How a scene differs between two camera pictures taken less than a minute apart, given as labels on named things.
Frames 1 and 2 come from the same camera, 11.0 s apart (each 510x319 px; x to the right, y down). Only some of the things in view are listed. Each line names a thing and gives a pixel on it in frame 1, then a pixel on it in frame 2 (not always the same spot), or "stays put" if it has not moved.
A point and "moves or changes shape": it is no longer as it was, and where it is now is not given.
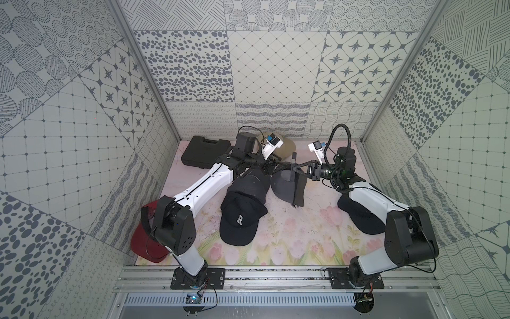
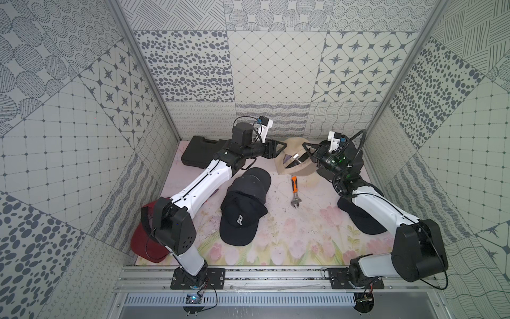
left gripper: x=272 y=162 -> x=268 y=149
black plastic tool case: x=202 y=153 stays put
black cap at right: x=360 y=216 stays put
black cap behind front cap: x=254 y=181 stays put
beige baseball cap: x=285 y=151 moves or changes shape
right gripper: x=314 y=170 -> x=319 y=153
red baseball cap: x=146 y=245 stays put
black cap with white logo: x=240 y=213 stays put
